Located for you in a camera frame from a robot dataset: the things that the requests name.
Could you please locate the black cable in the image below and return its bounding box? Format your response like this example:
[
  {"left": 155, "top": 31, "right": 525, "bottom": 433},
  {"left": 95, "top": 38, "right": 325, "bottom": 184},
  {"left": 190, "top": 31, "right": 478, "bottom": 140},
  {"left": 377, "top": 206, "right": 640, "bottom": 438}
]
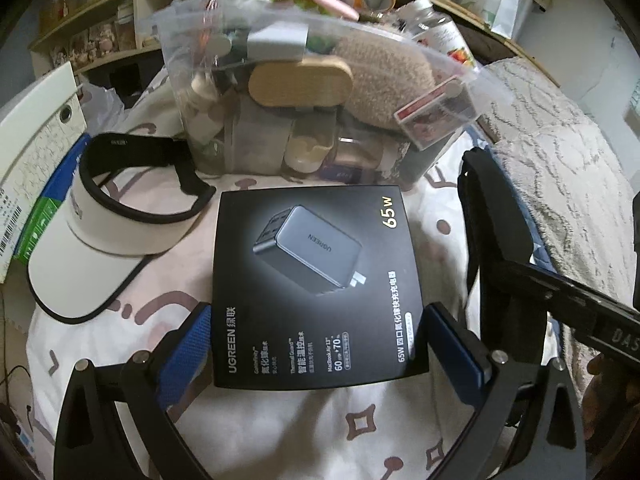
[{"left": 0, "top": 365, "right": 38, "bottom": 441}]

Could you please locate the black charger box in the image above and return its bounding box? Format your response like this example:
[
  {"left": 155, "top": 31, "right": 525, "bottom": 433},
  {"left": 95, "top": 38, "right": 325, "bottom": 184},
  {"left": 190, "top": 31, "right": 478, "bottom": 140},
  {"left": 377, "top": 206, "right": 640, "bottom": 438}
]
[{"left": 212, "top": 187, "right": 431, "bottom": 388}]

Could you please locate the person's right hand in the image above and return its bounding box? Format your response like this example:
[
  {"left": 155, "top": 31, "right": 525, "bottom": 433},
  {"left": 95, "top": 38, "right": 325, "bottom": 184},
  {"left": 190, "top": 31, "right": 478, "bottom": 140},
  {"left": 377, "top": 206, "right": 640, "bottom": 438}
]
[{"left": 582, "top": 352, "right": 640, "bottom": 461}]

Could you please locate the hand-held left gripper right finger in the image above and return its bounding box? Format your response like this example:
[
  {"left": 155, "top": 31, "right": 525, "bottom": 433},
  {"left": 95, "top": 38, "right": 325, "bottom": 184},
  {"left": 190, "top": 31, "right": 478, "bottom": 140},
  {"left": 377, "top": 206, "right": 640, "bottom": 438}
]
[{"left": 422, "top": 301, "right": 588, "bottom": 480}]

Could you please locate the small grey box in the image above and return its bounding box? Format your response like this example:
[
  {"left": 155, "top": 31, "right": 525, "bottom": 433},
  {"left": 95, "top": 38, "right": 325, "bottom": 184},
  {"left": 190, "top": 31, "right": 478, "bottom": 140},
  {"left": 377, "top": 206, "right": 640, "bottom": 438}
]
[{"left": 245, "top": 24, "right": 310, "bottom": 60}]

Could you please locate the beige jar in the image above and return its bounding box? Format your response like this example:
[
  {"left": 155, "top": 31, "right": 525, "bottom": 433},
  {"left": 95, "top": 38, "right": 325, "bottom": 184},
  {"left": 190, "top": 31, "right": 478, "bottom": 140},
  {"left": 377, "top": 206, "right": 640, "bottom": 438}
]
[{"left": 284, "top": 117, "right": 336, "bottom": 176}]

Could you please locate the fruit label bottle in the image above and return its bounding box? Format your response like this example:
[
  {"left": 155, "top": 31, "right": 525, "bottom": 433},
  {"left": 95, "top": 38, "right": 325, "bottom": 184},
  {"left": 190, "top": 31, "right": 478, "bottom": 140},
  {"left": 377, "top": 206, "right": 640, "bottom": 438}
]
[{"left": 410, "top": 0, "right": 481, "bottom": 68}]

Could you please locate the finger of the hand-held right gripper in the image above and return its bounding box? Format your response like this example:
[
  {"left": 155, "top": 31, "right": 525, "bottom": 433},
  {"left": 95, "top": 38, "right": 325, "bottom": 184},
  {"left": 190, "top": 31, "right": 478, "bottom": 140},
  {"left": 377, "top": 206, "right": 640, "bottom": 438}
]
[{"left": 494, "top": 257, "right": 598, "bottom": 328}]

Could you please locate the brown plush toy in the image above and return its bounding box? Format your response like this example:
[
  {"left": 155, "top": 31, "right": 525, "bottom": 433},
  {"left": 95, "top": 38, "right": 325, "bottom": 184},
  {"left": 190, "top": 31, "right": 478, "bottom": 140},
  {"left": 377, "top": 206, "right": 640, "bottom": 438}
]
[{"left": 335, "top": 27, "right": 436, "bottom": 128}]

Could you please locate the white plastic bag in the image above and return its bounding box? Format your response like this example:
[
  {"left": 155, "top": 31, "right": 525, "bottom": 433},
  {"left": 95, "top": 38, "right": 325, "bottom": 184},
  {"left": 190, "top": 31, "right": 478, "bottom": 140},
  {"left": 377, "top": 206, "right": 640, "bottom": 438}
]
[{"left": 80, "top": 82, "right": 126, "bottom": 136}]

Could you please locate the clear plastic storage bin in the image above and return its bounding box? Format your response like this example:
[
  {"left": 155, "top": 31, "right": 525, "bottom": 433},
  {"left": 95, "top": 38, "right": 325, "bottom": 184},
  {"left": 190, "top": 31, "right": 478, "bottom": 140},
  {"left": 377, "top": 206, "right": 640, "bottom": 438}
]
[{"left": 140, "top": 0, "right": 481, "bottom": 191}]

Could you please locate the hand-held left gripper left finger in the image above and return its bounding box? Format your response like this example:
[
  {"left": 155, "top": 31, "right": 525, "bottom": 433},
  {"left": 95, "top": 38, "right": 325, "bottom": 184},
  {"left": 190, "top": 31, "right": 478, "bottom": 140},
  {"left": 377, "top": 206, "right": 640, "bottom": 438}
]
[{"left": 54, "top": 302, "right": 216, "bottom": 480}]

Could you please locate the wooden lid case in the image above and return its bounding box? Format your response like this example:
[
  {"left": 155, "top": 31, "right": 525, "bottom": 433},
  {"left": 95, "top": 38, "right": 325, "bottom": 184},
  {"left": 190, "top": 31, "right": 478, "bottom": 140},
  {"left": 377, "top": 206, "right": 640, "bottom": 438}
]
[{"left": 248, "top": 55, "right": 355, "bottom": 109}]

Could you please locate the green and blue box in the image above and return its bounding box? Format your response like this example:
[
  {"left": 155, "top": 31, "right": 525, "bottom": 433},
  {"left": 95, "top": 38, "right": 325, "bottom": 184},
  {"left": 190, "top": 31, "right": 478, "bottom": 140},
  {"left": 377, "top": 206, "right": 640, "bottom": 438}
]
[{"left": 15, "top": 135, "right": 93, "bottom": 263}]

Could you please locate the white visor hat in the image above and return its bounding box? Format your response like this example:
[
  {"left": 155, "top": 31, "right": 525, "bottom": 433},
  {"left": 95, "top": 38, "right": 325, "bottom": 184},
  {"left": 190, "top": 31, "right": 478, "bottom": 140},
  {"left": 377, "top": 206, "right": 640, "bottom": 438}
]
[{"left": 27, "top": 132, "right": 216, "bottom": 323}]

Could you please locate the wooden shelf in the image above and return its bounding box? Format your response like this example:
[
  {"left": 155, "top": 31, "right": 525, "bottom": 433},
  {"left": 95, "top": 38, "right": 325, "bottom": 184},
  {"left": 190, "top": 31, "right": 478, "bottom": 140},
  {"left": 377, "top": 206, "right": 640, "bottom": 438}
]
[{"left": 27, "top": 0, "right": 281, "bottom": 73}]

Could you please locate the printed bedsheet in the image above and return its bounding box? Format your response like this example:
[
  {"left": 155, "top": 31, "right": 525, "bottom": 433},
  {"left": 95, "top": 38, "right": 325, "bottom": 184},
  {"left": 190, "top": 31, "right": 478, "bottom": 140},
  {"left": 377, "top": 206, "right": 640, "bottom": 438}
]
[{"left": 25, "top": 60, "right": 586, "bottom": 480}]

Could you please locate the white cardboard box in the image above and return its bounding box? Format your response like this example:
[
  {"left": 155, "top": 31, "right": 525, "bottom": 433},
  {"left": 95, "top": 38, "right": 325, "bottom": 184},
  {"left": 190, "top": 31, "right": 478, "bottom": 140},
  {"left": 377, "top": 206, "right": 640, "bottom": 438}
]
[{"left": 0, "top": 60, "right": 83, "bottom": 283}]

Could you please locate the playing card pack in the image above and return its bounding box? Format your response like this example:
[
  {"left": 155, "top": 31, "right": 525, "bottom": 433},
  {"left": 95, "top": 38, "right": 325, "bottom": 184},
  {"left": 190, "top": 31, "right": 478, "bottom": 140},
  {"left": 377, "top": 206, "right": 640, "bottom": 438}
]
[{"left": 394, "top": 77, "right": 476, "bottom": 151}]

